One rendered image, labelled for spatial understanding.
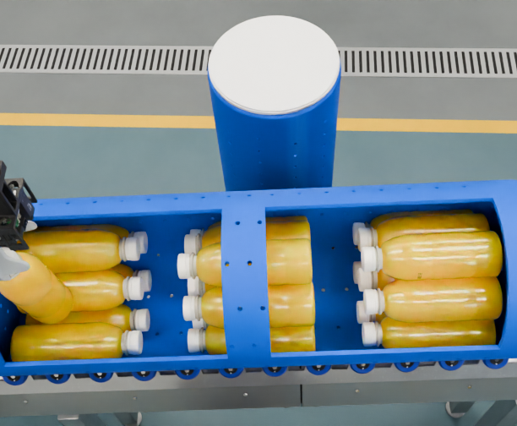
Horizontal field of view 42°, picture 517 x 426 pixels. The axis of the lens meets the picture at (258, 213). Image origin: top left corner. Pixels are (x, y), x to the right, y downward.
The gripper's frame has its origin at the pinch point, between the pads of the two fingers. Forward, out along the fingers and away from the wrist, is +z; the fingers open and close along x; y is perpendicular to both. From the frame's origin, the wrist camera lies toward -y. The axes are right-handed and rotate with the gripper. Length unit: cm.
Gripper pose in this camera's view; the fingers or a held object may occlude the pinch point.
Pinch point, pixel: (2, 259)
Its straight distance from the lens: 98.4
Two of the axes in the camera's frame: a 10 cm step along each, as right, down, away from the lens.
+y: 10.0, -0.5, -0.4
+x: -0.2, -8.5, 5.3
